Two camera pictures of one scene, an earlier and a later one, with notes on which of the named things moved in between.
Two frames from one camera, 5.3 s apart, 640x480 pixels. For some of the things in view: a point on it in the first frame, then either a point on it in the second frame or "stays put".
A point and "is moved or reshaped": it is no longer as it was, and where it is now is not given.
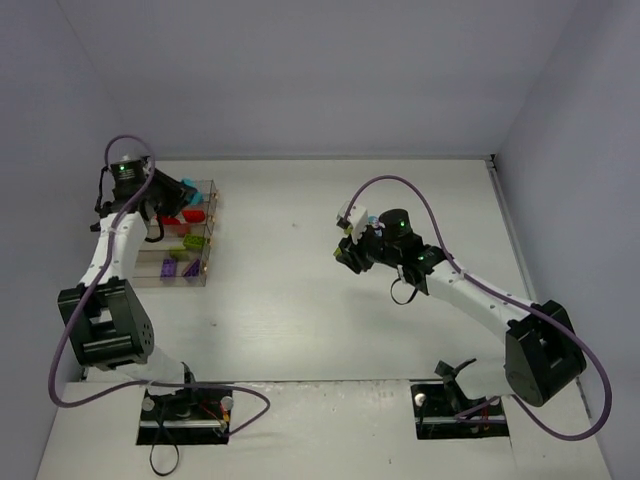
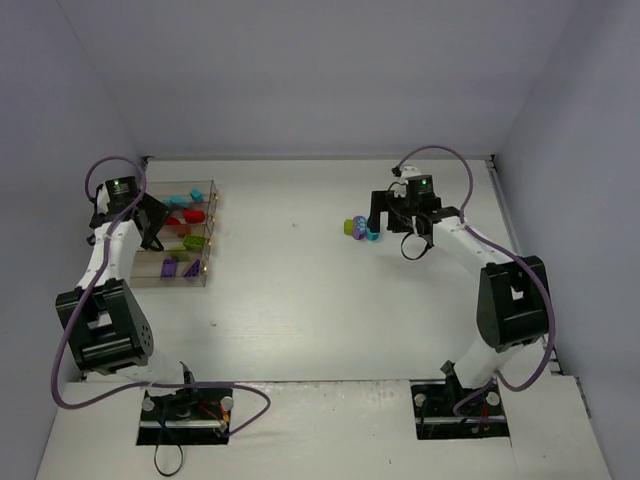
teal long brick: (198, 197) is moved or reshaped
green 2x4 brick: (193, 242) stays put
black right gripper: (353, 255) -> (379, 205)
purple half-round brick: (194, 269) stays put
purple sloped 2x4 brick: (168, 268) stays put
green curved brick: (179, 254) stays put
